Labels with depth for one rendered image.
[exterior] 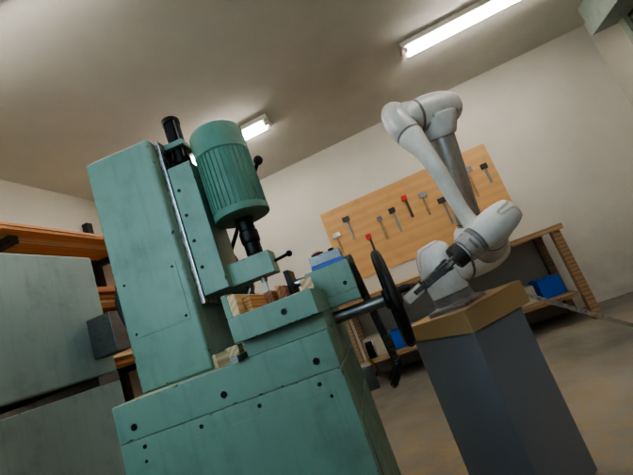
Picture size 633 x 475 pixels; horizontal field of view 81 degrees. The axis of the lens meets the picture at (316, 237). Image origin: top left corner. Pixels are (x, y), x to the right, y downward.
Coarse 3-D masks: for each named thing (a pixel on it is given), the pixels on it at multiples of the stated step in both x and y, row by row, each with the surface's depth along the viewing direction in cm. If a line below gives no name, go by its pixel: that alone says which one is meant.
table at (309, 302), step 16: (272, 304) 85; (288, 304) 84; (304, 304) 83; (320, 304) 90; (336, 304) 103; (240, 320) 85; (256, 320) 85; (272, 320) 84; (288, 320) 84; (240, 336) 85
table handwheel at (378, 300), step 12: (372, 252) 104; (384, 264) 97; (384, 276) 94; (384, 288) 106; (396, 288) 93; (372, 300) 105; (384, 300) 103; (396, 300) 91; (336, 312) 106; (348, 312) 105; (360, 312) 105; (396, 312) 92; (408, 324) 92; (408, 336) 94
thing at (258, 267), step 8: (256, 256) 110; (264, 256) 110; (272, 256) 112; (232, 264) 111; (240, 264) 110; (248, 264) 110; (256, 264) 110; (264, 264) 109; (272, 264) 109; (232, 272) 110; (240, 272) 110; (248, 272) 110; (256, 272) 109; (264, 272) 109; (272, 272) 111; (232, 280) 110; (240, 280) 110; (248, 280) 109; (256, 280) 113; (264, 280) 111
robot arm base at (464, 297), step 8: (464, 288) 141; (448, 296) 141; (456, 296) 140; (464, 296) 140; (472, 296) 141; (480, 296) 143; (440, 304) 144; (448, 304) 141; (456, 304) 138; (464, 304) 135; (432, 312) 147; (440, 312) 143
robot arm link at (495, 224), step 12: (504, 204) 112; (480, 216) 113; (492, 216) 111; (504, 216) 110; (516, 216) 111; (468, 228) 114; (480, 228) 111; (492, 228) 110; (504, 228) 110; (492, 240) 111; (504, 240) 114
